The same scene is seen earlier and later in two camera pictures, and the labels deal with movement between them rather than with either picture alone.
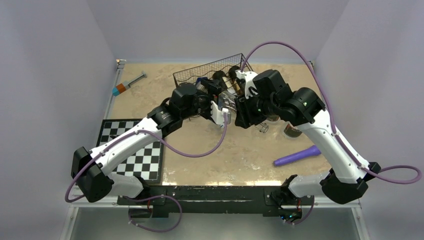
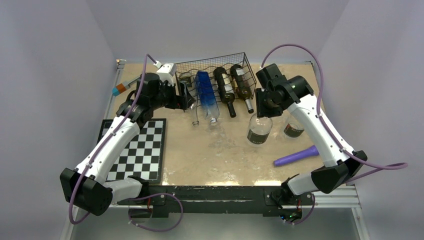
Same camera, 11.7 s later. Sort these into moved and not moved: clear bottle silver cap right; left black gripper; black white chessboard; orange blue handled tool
Moved: left black gripper
Not moved: clear bottle silver cap right; black white chessboard; orange blue handled tool
